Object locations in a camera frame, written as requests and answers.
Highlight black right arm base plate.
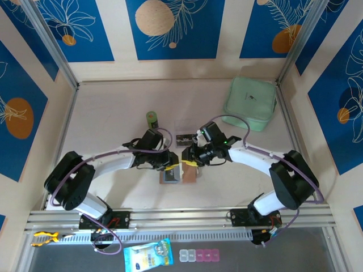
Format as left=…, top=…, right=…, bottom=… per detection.
left=230, top=208, right=283, bottom=227

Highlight grey slotted cable duct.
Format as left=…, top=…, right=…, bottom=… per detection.
left=58, top=229, right=253, bottom=244

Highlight dark grey card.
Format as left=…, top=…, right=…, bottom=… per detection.
left=165, top=169, right=181, bottom=184

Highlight aluminium frame post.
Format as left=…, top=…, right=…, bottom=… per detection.
left=276, top=0, right=328, bottom=86
left=19, top=0, right=80, bottom=89

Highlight mint green zip pouch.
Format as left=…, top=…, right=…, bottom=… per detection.
left=221, top=76, right=277, bottom=133

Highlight aluminium mounting rail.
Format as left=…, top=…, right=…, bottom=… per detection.
left=24, top=205, right=337, bottom=235

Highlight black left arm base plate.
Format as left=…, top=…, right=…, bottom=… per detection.
left=78, top=211, right=131, bottom=230

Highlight blue white snack packet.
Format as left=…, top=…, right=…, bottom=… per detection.
left=123, top=237, right=174, bottom=272

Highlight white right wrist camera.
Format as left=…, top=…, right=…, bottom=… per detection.
left=192, top=132, right=207, bottom=148

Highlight yellow black pliers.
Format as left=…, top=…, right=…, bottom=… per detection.
left=31, top=231, right=76, bottom=247

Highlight aluminium table side rail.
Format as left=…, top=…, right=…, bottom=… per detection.
left=276, top=80, right=318, bottom=205
left=42, top=84, right=79, bottom=210

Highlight green cylindrical can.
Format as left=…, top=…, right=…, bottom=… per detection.
left=146, top=110, right=159, bottom=131

